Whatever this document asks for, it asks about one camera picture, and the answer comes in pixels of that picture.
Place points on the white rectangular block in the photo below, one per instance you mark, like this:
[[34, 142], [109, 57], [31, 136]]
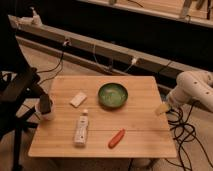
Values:
[[78, 99]]

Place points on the green ceramic bowl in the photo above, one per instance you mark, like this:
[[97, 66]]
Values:
[[112, 95]]

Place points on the white cup with dark block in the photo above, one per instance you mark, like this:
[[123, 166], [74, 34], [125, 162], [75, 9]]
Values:
[[44, 107]]

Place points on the white tube bottle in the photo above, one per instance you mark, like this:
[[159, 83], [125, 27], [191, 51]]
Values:
[[80, 136]]

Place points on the wooden table board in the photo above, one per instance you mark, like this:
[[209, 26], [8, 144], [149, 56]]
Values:
[[146, 134]]

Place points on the grey metal rail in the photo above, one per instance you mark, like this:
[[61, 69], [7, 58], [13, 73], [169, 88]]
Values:
[[95, 54]]

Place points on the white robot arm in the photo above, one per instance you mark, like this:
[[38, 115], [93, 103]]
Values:
[[190, 84]]

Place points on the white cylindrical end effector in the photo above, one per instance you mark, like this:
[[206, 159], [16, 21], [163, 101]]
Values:
[[171, 102]]

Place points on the black stand frame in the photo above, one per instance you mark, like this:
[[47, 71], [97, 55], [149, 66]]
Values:
[[18, 81]]

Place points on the white power adapter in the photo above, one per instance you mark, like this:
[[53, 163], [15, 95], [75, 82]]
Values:
[[35, 19]]

